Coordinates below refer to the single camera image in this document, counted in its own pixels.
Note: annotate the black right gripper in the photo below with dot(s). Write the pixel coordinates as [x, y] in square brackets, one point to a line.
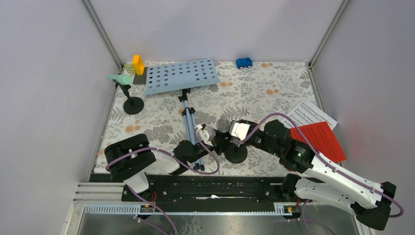
[248, 122]

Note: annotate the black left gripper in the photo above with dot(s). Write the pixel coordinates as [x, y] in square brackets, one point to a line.
[220, 141]

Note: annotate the black silver microphone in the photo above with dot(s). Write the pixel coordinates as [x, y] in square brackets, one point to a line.
[223, 125]

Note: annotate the black microphone stand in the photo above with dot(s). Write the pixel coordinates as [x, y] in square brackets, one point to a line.
[133, 105]
[236, 153]

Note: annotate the white sheet music page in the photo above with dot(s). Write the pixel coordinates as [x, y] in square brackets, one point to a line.
[306, 113]

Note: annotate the red sheet music page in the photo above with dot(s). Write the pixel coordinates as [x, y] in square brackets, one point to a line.
[324, 140]

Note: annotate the light blue music stand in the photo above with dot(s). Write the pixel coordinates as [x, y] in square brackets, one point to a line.
[182, 76]

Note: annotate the mint green microphone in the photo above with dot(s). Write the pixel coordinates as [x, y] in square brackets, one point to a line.
[122, 79]

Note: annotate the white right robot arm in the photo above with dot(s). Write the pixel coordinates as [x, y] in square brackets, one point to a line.
[369, 201]

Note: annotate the floral patterned table mat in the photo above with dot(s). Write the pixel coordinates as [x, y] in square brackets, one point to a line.
[249, 94]

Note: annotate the blue toy brick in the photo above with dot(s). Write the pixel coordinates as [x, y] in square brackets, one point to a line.
[244, 63]

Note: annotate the dark grey brick baseplate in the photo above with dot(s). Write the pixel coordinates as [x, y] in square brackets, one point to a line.
[140, 79]

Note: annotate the orange toy brick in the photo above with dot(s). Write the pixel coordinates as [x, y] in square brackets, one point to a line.
[138, 65]

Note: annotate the pale green toy brick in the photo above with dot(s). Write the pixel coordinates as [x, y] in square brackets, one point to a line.
[129, 68]

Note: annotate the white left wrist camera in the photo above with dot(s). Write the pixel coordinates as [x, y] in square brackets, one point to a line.
[205, 133]

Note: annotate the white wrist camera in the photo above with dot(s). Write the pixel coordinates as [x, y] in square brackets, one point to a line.
[205, 133]
[239, 130]

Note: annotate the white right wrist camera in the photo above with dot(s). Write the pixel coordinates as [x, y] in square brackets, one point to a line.
[239, 130]

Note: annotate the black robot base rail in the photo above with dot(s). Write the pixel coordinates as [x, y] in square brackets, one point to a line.
[213, 193]

